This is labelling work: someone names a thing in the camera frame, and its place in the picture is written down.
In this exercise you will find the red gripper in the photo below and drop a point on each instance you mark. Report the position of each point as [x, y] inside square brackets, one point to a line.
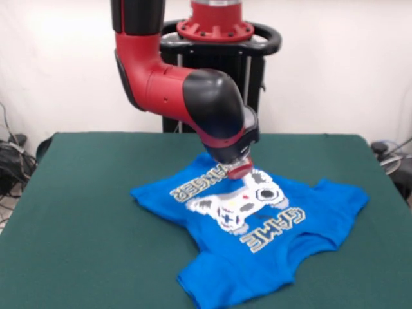
[239, 170]

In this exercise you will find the blue printed t-shirt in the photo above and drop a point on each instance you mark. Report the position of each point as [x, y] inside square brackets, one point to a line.
[241, 257]

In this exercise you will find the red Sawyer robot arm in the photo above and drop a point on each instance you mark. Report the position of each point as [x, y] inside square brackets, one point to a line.
[161, 90]

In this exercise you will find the dark green table cloth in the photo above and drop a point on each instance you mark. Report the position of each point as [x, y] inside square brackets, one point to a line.
[80, 241]

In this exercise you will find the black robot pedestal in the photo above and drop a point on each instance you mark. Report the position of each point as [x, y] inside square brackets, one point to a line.
[225, 54]

